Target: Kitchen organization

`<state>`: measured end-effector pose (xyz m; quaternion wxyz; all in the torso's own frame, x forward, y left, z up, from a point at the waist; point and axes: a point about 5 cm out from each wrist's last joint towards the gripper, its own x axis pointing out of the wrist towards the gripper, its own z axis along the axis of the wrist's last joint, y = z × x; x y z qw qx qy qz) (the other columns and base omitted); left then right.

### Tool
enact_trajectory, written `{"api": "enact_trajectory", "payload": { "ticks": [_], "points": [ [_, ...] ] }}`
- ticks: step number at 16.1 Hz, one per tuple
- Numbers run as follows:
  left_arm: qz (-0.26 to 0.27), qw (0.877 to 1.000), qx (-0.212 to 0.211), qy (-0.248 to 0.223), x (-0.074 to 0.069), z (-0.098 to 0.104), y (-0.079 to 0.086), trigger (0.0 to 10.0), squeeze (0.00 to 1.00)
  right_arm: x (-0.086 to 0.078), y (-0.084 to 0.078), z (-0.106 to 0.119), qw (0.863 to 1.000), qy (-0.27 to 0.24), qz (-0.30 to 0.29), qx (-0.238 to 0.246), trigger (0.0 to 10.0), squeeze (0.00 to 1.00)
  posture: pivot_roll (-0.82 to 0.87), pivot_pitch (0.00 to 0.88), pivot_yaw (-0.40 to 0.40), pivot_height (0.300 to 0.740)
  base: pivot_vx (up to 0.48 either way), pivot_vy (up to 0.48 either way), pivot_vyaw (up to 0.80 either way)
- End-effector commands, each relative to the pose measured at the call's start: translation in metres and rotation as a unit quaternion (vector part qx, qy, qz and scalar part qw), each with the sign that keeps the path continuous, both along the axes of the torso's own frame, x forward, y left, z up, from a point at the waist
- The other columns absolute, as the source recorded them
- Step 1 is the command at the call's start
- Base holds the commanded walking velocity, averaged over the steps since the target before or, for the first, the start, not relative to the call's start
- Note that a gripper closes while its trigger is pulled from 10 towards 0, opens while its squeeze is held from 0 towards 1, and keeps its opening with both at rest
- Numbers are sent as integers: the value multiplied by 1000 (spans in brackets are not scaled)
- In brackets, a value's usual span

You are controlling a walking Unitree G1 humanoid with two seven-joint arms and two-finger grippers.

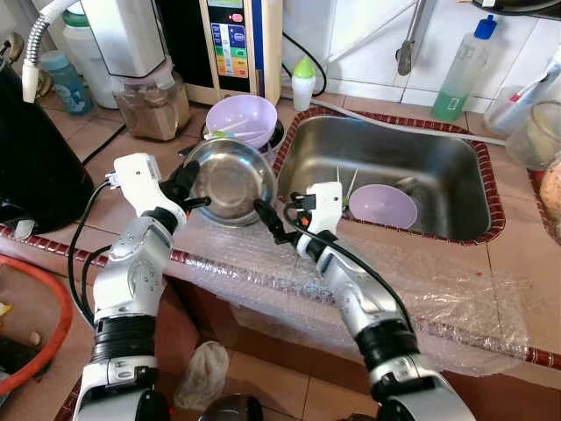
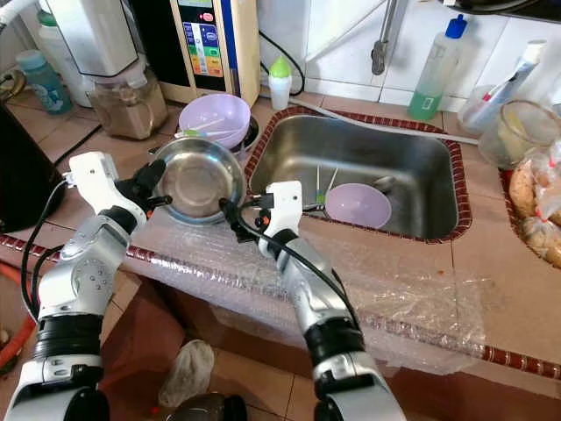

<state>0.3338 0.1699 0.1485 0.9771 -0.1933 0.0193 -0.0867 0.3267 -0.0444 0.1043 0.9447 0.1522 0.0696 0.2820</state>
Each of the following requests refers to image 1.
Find clear plastic cup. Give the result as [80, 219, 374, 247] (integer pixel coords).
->
[485, 85, 544, 137]

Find white flexible hose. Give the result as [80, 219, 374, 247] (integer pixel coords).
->
[22, 0, 84, 104]

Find round steel bowl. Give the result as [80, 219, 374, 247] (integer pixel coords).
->
[182, 137, 278, 229]

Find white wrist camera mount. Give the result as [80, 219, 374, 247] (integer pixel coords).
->
[301, 181, 344, 236]
[113, 153, 165, 214]

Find gold water ionizer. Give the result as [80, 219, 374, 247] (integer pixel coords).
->
[199, 0, 283, 106]

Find clear glass jar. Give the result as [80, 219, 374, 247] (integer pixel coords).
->
[506, 101, 561, 172]

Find bagged brown food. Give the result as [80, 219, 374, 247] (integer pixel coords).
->
[539, 158, 561, 229]

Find teal plastic bottle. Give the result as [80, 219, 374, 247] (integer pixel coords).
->
[39, 50, 93, 117]

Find purple plastic bowl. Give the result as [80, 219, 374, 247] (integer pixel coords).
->
[347, 183, 420, 232]
[203, 94, 280, 150]

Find green plastic spoon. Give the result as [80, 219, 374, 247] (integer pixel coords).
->
[209, 128, 266, 143]

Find clear jar brown contents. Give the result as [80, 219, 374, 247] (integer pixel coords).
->
[112, 68, 192, 141]

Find orange plastic basin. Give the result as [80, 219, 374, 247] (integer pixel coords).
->
[0, 254, 75, 397]

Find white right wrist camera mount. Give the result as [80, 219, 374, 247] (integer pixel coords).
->
[301, 181, 344, 236]

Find steel faucet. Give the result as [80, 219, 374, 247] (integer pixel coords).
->
[395, 0, 437, 76]

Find bubble wrap sheet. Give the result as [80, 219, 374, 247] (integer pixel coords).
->
[162, 210, 534, 378]

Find white water filter unit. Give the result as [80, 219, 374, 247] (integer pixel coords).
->
[79, 0, 169, 80]

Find large black kettle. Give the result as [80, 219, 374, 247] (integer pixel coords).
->
[0, 61, 96, 236]

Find black frying pan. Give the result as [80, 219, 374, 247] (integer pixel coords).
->
[473, 0, 561, 17]

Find white bottle green cap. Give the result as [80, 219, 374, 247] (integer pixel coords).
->
[291, 56, 317, 112]

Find green dish soap bottle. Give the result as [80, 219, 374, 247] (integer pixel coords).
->
[430, 15, 499, 122]

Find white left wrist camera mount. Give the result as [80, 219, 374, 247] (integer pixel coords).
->
[113, 153, 165, 214]

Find crumpled plastic bag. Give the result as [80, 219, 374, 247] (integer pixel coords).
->
[174, 340, 231, 411]

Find white plastic jug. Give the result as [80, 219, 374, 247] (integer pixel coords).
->
[61, 7, 119, 108]

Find black wall cable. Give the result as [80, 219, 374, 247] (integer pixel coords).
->
[282, 32, 329, 97]

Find white toothpaste tube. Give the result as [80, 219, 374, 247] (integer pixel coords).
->
[508, 48, 561, 111]

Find white pipe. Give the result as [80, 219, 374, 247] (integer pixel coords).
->
[311, 95, 509, 147]

